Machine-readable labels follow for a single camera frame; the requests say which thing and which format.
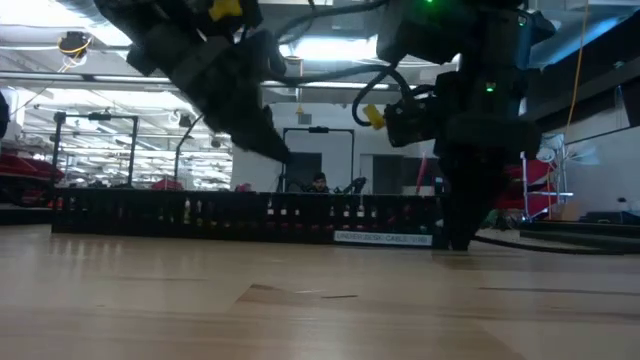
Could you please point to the white multi-head floor lamp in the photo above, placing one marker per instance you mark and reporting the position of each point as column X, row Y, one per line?
column 582, row 156

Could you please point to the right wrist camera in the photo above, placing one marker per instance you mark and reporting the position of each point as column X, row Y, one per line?
column 415, row 122

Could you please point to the black ceiling-hung device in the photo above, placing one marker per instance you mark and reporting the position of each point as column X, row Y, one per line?
column 74, row 41

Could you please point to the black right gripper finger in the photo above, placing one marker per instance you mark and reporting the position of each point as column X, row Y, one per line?
column 470, row 200

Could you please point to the black raceway cover strip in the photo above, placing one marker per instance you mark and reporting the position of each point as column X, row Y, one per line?
column 600, row 246

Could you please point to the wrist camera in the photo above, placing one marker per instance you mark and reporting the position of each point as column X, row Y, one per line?
column 265, row 60
column 415, row 122

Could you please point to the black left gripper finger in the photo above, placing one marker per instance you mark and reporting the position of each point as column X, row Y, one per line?
column 255, row 132

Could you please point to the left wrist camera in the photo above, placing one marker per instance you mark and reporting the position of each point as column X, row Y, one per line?
column 265, row 60

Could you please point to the black office desk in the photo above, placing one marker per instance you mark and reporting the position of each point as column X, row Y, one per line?
column 610, row 217

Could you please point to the black gantry frame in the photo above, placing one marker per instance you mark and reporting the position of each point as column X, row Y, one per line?
column 95, row 116
column 318, row 129

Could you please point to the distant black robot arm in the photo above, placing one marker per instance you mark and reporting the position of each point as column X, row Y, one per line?
column 357, row 184

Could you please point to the black aluminium table frame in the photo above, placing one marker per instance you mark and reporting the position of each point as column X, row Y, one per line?
column 25, row 216

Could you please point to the person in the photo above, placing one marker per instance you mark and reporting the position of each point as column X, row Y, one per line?
column 319, row 181

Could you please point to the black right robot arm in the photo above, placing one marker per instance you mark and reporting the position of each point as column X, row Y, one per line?
column 450, row 35

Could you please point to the cardboard box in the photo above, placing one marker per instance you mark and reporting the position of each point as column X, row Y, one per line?
column 567, row 212

